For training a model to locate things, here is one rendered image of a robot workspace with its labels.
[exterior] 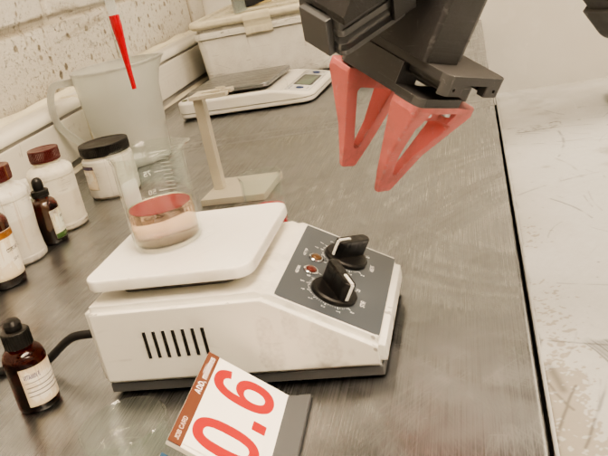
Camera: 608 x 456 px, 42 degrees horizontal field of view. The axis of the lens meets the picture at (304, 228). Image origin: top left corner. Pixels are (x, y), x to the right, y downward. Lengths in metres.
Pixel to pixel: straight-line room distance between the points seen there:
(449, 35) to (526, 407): 0.22
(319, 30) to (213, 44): 1.28
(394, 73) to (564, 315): 0.20
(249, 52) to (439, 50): 1.24
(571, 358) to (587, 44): 1.56
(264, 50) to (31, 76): 0.57
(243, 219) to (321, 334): 0.12
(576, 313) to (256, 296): 0.22
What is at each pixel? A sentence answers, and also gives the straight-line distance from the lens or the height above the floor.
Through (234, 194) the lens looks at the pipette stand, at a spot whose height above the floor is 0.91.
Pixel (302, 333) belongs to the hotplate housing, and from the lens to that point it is 0.51.
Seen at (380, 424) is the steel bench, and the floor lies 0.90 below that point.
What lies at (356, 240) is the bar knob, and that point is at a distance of 0.57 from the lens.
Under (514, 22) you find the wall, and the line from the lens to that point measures 2.01.
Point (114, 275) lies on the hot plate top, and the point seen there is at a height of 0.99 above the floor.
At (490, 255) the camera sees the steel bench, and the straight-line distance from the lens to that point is 0.66.
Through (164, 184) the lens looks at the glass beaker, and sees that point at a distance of 0.54.
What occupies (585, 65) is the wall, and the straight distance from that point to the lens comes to 2.05.
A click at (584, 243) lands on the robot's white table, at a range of 0.67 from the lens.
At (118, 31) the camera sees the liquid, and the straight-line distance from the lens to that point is 0.57.
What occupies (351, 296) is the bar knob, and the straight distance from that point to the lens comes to 0.53.
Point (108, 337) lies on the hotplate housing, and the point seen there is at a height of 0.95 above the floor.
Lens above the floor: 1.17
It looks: 20 degrees down
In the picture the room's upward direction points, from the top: 12 degrees counter-clockwise
